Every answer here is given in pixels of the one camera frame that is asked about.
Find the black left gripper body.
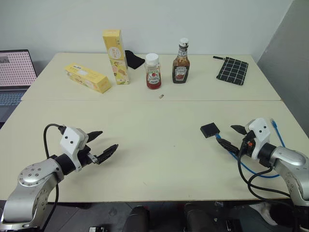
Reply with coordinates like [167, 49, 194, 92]
[77, 138, 100, 168]

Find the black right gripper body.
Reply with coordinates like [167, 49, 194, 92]
[238, 130, 257, 158]

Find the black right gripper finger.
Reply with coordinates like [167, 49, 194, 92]
[216, 138, 240, 154]
[230, 124, 247, 135]

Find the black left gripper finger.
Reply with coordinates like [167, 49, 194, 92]
[86, 130, 103, 146]
[95, 144, 119, 166]

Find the small black box device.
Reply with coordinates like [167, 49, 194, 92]
[200, 122, 221, 139]

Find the long yellow carton with label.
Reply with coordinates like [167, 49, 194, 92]
[64, 62, 112, 94]

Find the black white checked pouch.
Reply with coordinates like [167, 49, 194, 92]
[212, 55, 250, 87]

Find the dark rounded shape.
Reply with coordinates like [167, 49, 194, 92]
[184, 202, 214, 232]
[126, 204, 151, 232]

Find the tall yellow printed carton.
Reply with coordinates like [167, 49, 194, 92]
[102, 29, 131, 86]

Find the black cloth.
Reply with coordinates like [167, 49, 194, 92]
[124, 50, 146, 70]

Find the dark Heinz sauce bottle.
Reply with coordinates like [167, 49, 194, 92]
[172, 37, 191, 85]

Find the clear ketchup bottle white cap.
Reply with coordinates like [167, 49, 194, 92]
[144, 53, 162, 89]

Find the open laptop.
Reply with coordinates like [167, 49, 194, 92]
[0, 49, 38, 124]

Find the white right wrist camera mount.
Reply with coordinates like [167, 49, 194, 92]
[245, 117, 271, 160]

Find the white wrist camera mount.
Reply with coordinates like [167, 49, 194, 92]
[245, 117, 271, 160]
[59, 126, 90, 173]

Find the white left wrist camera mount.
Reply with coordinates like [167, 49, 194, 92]
[59, 126, 90, 173]

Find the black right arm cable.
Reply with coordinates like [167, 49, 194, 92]
[237, 144, 300, 211]

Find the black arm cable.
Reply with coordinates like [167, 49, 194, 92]
[43, 123, 66, 213]
[237, 144, 300, 211]

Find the blue cable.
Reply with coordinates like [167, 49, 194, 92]
[215, 118, 287, 180]

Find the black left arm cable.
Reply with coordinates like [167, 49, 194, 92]
[43, 123, 66, 213]

